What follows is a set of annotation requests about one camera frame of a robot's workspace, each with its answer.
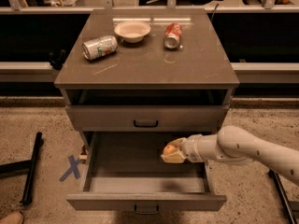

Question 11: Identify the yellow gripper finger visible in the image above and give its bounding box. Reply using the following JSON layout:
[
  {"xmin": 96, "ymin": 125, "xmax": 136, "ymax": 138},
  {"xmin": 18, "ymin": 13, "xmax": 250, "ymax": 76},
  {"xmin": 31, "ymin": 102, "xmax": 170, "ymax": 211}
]
[
  {"xmin": 168, "ymin": 137, "xmax": 186, "ymax": 147},
  {"xmin": 161, "ymin": 149, "xmax": 186, "ymax": 163}
]

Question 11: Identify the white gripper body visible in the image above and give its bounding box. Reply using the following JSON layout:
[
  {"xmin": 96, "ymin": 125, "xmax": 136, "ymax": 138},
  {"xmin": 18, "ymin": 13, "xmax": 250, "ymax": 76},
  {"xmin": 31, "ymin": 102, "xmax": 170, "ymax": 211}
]
[{"xmin": 181, "ymin": 134, "xmax": 204, "ymax": 163}]

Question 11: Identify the orange fruit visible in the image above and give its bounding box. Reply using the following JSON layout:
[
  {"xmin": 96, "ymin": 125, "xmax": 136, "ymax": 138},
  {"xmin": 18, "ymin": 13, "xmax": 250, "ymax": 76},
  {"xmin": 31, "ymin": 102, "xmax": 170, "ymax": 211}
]
[{"xmin": 163, "ymin": 145, "xmax": 176, "ymax": 155}]

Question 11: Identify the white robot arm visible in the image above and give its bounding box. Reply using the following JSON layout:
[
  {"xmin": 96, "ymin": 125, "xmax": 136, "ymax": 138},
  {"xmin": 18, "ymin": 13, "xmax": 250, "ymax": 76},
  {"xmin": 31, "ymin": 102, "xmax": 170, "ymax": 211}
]
[{"xmin": 161, "ymin": 126, "xmax": 299, "ymax": 185}]

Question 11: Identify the open grey middle drawer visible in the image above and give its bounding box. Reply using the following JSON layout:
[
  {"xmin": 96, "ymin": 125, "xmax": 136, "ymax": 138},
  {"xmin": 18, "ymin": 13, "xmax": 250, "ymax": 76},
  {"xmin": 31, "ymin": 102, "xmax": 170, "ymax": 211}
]
[{"xmin": 67, "ymin": 133, "xmax": 226, "ymax": 215}]

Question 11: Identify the grey drawer cabinet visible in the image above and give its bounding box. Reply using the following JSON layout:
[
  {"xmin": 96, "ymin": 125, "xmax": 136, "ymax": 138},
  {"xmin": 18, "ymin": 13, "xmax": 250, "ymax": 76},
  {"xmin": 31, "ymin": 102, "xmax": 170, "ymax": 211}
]
[{"xmin": 55, "ymin": 8, "xmax": 239, "ymax": 145}]

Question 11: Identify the closed grey top drawer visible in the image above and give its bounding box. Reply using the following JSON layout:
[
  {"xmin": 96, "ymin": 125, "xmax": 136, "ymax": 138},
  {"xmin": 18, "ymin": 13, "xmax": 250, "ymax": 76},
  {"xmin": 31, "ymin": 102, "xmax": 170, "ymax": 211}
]
[{"xmin": 65, "ymin": 105, "xmax": 228, "ymax": 133}]

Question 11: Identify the black metal bar right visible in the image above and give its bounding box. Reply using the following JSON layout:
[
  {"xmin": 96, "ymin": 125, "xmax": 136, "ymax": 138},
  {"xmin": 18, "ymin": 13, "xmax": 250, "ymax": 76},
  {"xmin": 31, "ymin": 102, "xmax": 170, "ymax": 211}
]
[{"xmin": 269, "ymin": 170, "xmax": 299, "ymax": 224}]

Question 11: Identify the blue tape cross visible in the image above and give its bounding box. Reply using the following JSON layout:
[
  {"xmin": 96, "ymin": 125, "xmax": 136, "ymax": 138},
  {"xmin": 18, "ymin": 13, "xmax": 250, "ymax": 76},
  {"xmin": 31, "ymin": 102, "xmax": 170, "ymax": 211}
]
[{"xmin": 59, "ymin": 155, "xmax": 80, "ymax": 182}]

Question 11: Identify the red soda can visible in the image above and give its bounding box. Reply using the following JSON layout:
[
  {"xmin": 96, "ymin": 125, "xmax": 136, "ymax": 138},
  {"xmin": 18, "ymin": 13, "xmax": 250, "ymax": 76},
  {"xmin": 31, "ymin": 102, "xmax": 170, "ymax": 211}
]
[{"xmin": 164, "ymin": 23, "xmax": 182, "ymax": 49}]

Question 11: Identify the white ceramic bowl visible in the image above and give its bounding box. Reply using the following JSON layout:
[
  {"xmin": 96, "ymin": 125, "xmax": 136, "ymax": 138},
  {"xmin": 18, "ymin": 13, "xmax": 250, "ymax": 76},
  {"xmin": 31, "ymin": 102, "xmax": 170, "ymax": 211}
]
[{"xmin": 114, "ymin": 21, "xmax": 150, "ymax": 43}]

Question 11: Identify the white green soda can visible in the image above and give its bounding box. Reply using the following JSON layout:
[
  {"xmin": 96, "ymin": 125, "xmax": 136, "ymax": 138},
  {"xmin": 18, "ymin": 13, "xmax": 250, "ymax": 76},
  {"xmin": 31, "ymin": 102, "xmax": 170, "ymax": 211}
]
[{"xmin": 82, "ymin": 35, "xmax": 118, "ymax": 61}]

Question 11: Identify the black clamp object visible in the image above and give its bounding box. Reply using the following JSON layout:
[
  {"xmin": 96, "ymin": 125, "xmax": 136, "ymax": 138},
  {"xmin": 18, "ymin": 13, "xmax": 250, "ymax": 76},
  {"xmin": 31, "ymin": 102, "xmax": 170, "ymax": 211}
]
[{"xmin": 49, "ymin": 49, "xmax": 66, "ymax": 70}]

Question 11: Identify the black metal stand left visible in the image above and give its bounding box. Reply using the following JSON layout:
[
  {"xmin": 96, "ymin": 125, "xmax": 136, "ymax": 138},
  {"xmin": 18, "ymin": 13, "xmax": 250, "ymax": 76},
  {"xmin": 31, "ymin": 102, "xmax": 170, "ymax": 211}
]
[{"xmin": 0, "ymin": 132, "xmax": 44, "ymax": 205}]

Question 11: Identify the tan shoe tip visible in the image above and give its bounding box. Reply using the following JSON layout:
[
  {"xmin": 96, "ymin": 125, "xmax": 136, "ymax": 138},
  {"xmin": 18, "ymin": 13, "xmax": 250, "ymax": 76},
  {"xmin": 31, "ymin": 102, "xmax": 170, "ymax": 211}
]
[{"xmin": 0, "ymin": 212, "xmax": 24, "ymax": 224}]

